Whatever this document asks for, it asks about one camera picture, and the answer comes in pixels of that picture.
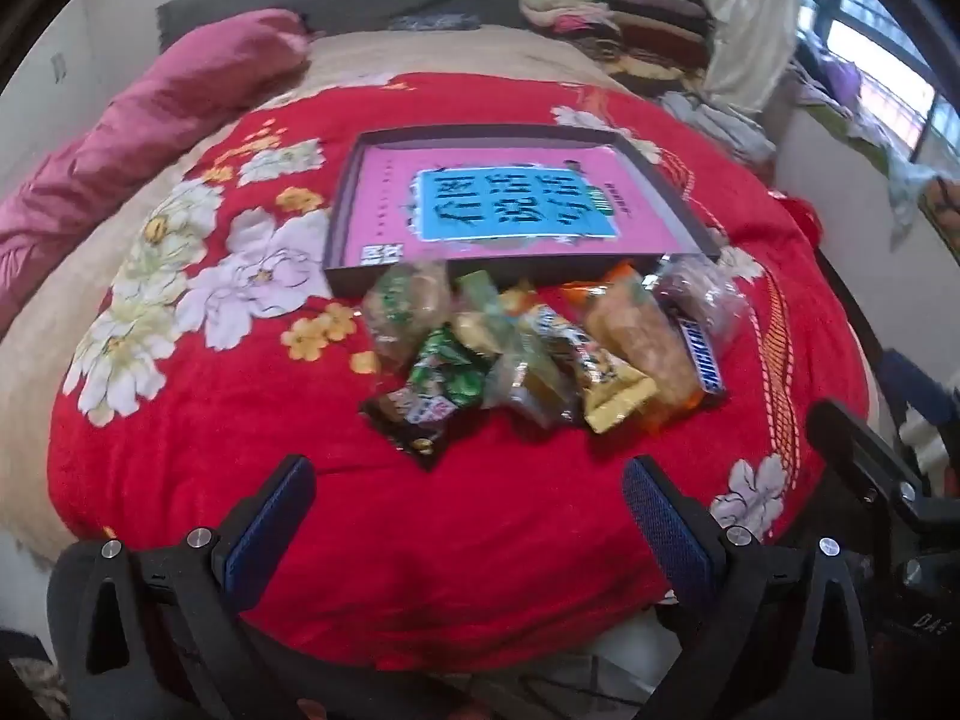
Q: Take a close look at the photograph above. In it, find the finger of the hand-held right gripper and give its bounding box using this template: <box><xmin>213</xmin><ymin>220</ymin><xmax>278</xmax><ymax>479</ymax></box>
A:
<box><xmin>806</xmin><ymin>399</ymin><xmax>946</xmax><ymax>522</ymax></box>

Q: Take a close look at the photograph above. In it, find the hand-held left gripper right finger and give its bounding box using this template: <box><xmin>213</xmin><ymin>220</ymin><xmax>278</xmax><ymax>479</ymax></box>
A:
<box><xmin>622</xmin><ymin>454</ymin><xmax>875</xmax><ymax>720</ymax></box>

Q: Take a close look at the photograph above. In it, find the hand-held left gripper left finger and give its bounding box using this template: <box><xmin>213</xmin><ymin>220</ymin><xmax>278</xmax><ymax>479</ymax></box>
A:
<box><xmin>46</xmin><ymin>454</ymin><xmax>317</xmax><ymax>720</ymax></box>

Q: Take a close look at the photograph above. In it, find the yellow snack packet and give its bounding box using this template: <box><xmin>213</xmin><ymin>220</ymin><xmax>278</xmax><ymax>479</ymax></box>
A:
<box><xmin>570</xmin><ymin>345</ymin><xmax>659</xmax><ymax>436</ymax></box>

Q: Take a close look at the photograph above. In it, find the brown chocolate bar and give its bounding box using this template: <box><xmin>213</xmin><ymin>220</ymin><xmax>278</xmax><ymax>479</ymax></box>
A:
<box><xmin>667</xmin><ymin>304</ymin><xmax>728</xmax><ymax>402</ymax></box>

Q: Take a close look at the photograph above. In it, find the orange rice cracker packet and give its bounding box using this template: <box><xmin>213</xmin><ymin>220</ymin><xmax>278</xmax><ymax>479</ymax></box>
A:
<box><xmin>562</xmin><ymin>262</ymin><xmax>706</xmax><ymax>432</ymax></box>

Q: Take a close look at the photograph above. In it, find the clear jelly packet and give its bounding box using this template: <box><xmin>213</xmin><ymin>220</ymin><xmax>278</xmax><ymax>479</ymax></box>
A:
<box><xmin>484</xmin><ymin>330</ymin><xmax>582</xmax><ymax>428</ymax></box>

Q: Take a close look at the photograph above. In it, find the clear dark pastry packet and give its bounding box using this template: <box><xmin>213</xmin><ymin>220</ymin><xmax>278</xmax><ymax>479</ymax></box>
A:
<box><xmin>652</xmin><ymin>255</ymin><xmax>751</xmax><ymax>357</ymax></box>

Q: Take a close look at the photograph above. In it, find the green black snack packet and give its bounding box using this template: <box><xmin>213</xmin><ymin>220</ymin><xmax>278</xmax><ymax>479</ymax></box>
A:
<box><xmin>360</xmin><ymin>326</ymin><xmax>492</xmax><ymax>470</ymax></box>

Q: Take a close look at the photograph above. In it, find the orange snack packet blue label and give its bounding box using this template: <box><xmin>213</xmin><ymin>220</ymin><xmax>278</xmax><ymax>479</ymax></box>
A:
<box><xmin>499</xmin><ymin>281</ymin><xmax>578</xmax><ymax>350</ymax></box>

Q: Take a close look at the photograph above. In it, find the grey shallow box tray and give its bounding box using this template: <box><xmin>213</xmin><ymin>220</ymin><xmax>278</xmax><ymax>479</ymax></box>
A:
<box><xmin>322</xmin><ymin>127</ymin><xmax>722</xmax><ymax>301</ymax></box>

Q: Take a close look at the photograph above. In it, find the round pastry packet green label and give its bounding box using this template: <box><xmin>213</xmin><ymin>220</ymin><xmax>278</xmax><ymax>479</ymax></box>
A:
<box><xmin>361</xmin><ymin>261</ymin><xmax>455</xmax><ymax>372</ymax></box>

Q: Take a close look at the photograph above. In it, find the light green candy packet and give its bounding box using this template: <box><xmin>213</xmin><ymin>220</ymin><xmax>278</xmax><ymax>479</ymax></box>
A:
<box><xmin>450</xmin><ymin>270</ymin><xmax>518</xmax><ymax>357</ymax></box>

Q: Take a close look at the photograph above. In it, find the red floral blanket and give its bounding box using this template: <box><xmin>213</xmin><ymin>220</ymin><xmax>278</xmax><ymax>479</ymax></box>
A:
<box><xmin>46</xmin><ymin>73</ymin><xmax>871</xmax><ymax>672</ymax></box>

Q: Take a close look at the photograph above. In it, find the light blue garment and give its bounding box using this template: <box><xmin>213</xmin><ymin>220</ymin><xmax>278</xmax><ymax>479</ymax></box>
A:
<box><xmin>660</xmin><ymin>90</ymin><xmax>777</xmax><ymax>185</ymax></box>

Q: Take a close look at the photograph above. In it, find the heap of mixed clothes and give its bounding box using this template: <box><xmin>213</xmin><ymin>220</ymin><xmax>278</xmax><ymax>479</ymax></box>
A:
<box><xmin>784</xmin><ymin>37</ymin><xmax>960</xmax><ymax>256</ymax></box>

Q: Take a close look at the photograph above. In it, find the pink book blue label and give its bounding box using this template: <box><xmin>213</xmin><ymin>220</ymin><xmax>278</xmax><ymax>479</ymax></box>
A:
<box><xmin>343</xmin><ymin>146</ymin><xmax>695</xmax><ymax>267</ymax></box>

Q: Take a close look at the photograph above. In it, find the dark framed window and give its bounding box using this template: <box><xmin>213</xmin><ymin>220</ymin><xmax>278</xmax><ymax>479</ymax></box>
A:
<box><xmin>802</xmin><ymin>0</ymin><xmax>960</xmax><ymax>166</ymax></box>

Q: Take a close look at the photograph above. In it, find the cream satin curtain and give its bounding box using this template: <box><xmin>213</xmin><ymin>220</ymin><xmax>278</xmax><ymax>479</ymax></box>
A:
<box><xmin>705</xmin><ymin>0</ymin><xmax>803</xmax><ymax>117</ymax></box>

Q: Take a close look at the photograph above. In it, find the pink quilt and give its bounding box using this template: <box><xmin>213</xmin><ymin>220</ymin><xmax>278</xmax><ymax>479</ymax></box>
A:
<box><xmin>0</xmin><ymin>9</ymin><xmax>312</xmax><ymax>338</ymax></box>

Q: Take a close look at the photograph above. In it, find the pile of folded clothes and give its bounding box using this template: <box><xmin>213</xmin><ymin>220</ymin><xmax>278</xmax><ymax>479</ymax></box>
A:
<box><xmin>519</xmin><ymin>0</ymin><xmax>713</xmax><ymax>98</ymax></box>

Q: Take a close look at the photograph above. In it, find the blue patterned cloth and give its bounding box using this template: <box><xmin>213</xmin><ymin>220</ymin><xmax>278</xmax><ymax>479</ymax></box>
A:
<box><xmin>390</xmin><ymin>11</ymin><xmax>481</xmax><ymax>32</ymax></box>

